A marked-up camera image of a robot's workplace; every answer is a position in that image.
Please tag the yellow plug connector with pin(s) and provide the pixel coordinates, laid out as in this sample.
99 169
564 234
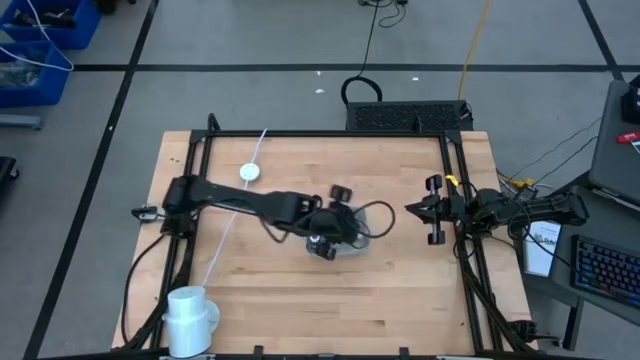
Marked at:
520 182

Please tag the white paper sheet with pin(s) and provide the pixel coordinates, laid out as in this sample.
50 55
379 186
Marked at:
537 255

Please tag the black backlit keyboard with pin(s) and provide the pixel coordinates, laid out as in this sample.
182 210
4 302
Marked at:
605 270

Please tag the grey plastic bin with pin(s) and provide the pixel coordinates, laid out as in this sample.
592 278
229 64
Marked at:
345 252

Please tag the black frame corner clamp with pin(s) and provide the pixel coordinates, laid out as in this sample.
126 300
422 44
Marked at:
213 124

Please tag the black floor object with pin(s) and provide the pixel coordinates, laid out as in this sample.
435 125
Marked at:
6 172

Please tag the red marker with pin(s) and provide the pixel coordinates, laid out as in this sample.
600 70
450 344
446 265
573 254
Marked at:
627 138

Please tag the black desk device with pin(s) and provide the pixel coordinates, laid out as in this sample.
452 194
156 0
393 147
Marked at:
632 102

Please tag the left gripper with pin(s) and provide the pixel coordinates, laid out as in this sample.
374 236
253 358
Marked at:
332 222

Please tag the grey metal bar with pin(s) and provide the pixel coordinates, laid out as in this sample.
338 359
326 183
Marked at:
20 122

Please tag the black perforated computer case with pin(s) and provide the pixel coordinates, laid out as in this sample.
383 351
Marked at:
400 116

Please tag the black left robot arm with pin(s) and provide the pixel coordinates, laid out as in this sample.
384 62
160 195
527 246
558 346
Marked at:
240 197

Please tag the blue storage bin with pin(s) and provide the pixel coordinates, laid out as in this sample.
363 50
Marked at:
50 95
87 25

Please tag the black aluminium rig frame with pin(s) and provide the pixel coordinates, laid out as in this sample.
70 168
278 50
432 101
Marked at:
325 133

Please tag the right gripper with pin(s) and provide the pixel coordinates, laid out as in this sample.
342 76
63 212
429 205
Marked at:
450 209

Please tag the white round inline switch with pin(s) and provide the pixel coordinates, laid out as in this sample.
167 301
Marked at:
249 173

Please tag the white cylindrical lamp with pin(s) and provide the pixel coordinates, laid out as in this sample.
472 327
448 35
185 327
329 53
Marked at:
187 320

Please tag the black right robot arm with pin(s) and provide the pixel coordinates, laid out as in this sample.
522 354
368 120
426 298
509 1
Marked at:
550 210

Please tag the black table clamp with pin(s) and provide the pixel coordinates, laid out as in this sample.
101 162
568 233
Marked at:
258 351
404 353

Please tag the dark grey desk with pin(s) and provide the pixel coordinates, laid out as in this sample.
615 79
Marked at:
580 250
615 165

